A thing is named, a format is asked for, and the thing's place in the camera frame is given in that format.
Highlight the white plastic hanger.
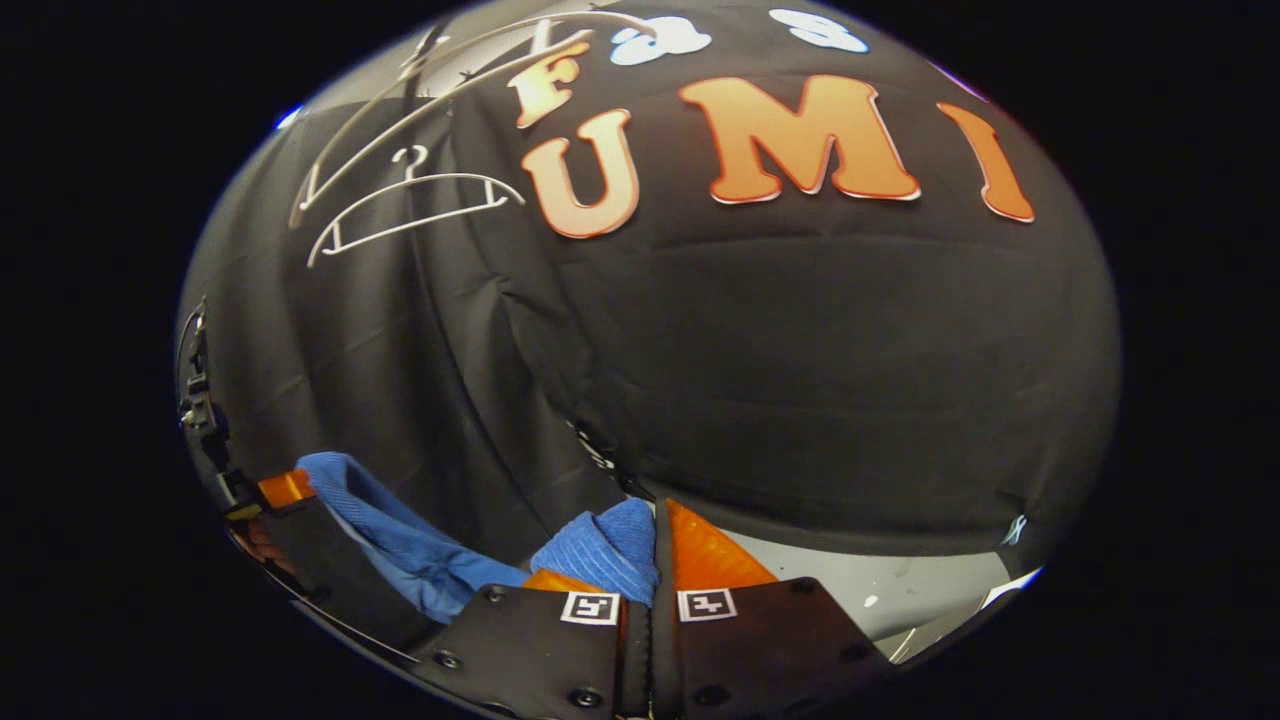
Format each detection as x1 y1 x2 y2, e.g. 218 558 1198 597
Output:
308 145 526 269
288 8 659 231

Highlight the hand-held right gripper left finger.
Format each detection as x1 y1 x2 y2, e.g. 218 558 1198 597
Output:
410 568 656 720

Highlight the black backdrop cloth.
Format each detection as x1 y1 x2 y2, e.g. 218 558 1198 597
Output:
440 0 1123 561
178 60 631 561

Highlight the blue corduroy jacket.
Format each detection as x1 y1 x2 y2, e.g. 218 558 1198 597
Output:
295 452 661 626

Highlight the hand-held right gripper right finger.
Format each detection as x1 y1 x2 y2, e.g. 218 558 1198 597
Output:
652 498 896 720

